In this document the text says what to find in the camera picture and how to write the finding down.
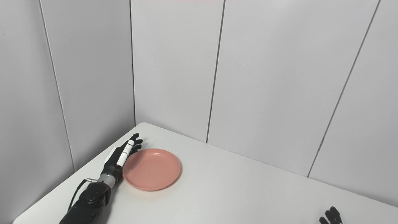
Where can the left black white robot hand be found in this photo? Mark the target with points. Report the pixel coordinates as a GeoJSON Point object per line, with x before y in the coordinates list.
{"type": "Point", "coordinates": [119, 161]}

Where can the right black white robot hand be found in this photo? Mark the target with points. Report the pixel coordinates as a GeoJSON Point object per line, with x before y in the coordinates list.
{"type": "Point", "coordinates": [332, 216]}

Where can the pink round plate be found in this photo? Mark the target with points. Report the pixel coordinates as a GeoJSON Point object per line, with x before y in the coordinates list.
{"type": "Point", "coordinates": [152, 169]}

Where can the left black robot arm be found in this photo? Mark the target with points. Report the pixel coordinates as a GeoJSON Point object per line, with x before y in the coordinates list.
{"type": "Point", "coordinates": [90, 202]}

